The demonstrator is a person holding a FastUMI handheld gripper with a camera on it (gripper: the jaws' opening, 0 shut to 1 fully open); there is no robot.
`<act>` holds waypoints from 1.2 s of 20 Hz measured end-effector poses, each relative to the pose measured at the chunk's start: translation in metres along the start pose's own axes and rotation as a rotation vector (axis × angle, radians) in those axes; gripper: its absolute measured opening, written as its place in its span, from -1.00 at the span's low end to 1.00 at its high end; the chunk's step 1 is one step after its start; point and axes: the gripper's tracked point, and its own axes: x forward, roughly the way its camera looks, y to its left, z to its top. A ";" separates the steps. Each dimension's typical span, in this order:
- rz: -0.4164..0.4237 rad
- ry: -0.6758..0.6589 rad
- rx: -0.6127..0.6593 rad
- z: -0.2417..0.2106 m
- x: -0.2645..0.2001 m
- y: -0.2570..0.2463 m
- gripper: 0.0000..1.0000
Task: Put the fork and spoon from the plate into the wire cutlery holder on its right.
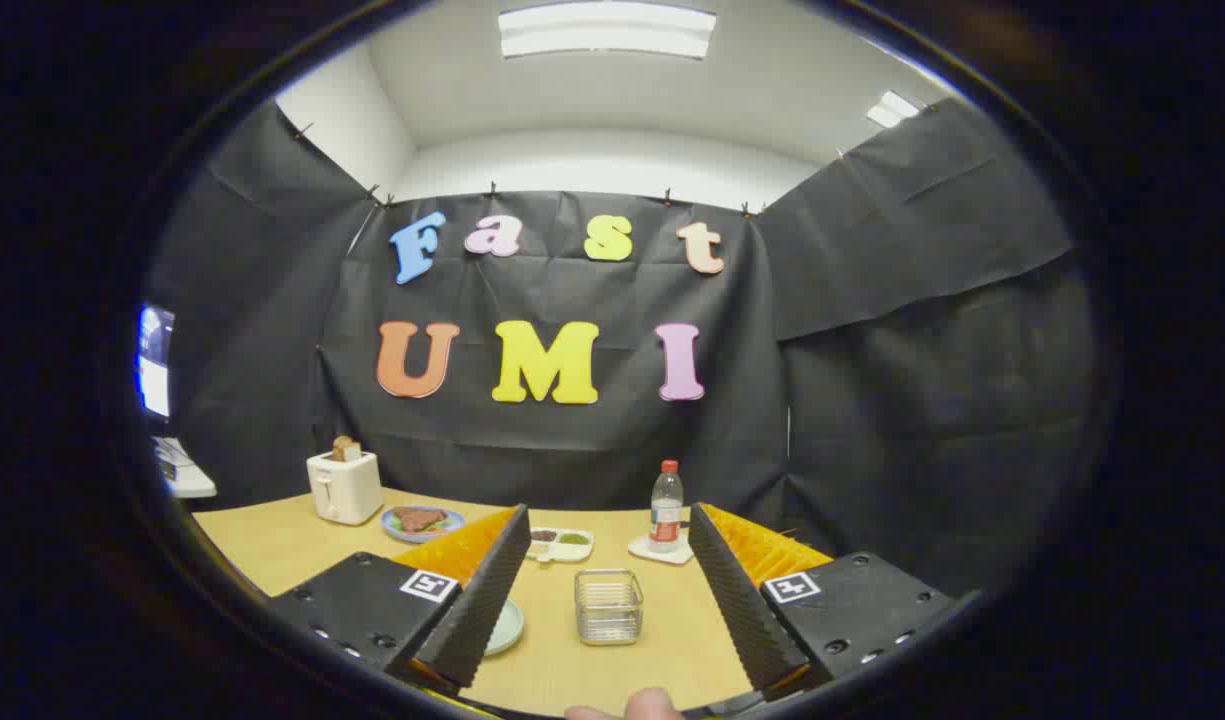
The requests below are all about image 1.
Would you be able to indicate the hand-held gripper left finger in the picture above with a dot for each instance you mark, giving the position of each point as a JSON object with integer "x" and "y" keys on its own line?
{"x": 492, "y": 590}

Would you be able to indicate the blue plate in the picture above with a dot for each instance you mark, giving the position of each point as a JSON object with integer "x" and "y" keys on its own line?
{"x": 450, "y": 527}

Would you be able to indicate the black backdrop cloth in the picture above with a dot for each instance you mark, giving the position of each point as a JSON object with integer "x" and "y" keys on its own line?
{"x": 572, "y": 450}

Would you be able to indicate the white toaster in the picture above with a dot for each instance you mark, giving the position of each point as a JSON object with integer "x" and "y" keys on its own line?
{"x": 344, "y": 488}

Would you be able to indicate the light green plate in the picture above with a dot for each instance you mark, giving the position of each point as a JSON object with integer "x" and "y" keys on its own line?
{"x": 508, "y": 628}

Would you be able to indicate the small ceiling light panel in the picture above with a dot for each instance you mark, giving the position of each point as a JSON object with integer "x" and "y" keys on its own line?
{"x": 892, "y": 108}

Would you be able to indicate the white side desk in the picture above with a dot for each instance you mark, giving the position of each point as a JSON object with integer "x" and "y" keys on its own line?
{"x": 187, "y": 480}

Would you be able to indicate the white divided bean tray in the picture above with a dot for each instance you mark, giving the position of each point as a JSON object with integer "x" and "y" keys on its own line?
{"x": 562, "y": 545}

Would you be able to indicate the toast slice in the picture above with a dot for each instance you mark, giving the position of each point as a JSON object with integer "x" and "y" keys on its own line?
{"x": 346, "y": 448}

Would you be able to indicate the brown steak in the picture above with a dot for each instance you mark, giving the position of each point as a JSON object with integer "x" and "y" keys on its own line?
{"x": 417, "y": 518}

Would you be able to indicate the clear red-capped water bottle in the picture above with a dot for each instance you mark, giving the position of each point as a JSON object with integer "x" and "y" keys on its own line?
{"x": 665, "y": 510}

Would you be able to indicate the computer monitor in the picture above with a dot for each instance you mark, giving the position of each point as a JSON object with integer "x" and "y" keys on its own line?
{"x": 155, "y": 360}

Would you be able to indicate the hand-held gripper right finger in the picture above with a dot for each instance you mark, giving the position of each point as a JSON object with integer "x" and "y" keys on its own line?
{"x": 732, "y": 590}

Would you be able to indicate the white square coaster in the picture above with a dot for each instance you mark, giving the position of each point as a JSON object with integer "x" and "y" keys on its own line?
{"x": 640, "y": 548}

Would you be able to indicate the large ceiling light panel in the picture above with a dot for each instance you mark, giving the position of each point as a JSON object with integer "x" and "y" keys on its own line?
{"x": 607, "y": 30}

